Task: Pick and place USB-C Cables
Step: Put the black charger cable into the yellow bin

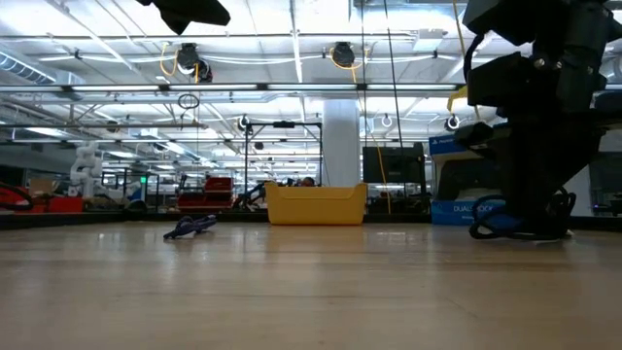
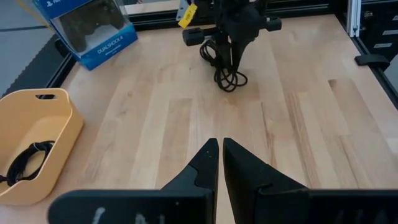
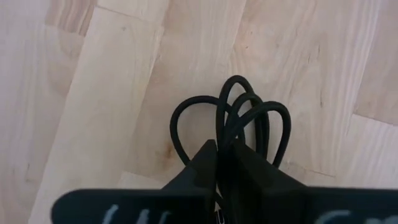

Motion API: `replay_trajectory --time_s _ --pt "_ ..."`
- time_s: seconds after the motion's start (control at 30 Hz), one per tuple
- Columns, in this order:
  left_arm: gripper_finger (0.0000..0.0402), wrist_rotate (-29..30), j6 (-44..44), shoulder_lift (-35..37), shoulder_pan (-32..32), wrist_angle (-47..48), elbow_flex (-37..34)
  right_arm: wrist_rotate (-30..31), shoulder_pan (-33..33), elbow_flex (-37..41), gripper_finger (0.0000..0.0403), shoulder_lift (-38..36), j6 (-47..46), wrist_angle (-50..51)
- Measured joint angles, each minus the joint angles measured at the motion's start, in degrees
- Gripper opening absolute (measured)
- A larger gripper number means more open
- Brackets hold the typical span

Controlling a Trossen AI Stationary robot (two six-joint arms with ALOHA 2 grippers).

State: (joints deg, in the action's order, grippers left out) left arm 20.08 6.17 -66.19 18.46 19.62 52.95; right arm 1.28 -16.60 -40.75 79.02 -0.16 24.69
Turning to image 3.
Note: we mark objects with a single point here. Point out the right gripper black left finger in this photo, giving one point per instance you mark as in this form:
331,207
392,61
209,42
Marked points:
192,186

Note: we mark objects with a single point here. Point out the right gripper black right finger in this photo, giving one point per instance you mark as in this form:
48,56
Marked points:
264,193

